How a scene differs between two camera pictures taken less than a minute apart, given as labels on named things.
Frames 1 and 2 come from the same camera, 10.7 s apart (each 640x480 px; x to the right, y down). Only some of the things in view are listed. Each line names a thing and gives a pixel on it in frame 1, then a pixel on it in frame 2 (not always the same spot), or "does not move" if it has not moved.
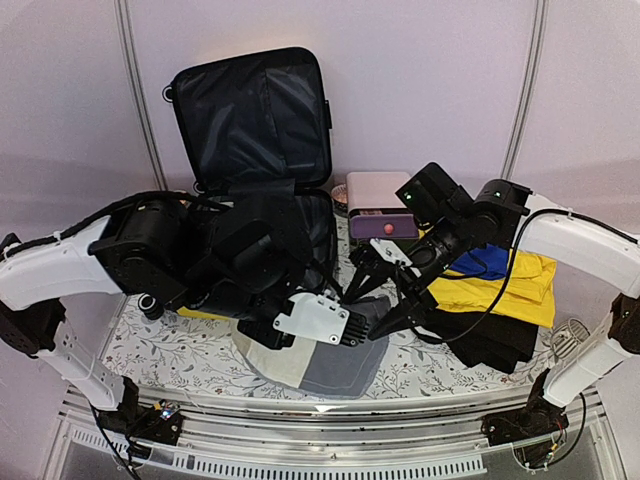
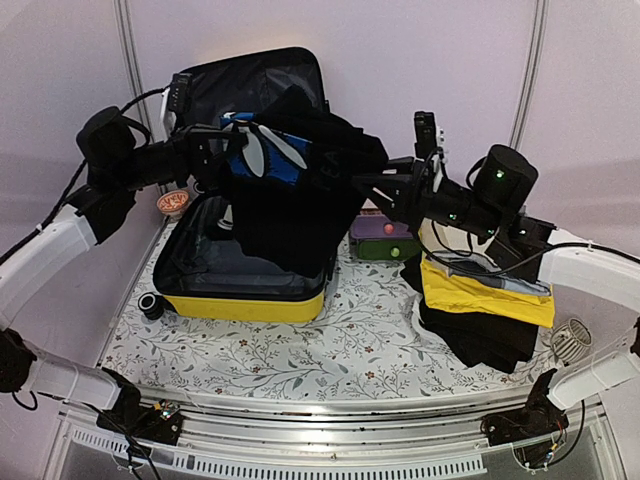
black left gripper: [270, 342] → [190, 152]
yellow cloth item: [528, 295] does not move
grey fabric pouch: [340, 370] → [485, 272]
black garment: [485, 338] does not move
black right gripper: [381, 272] → [412, 190]
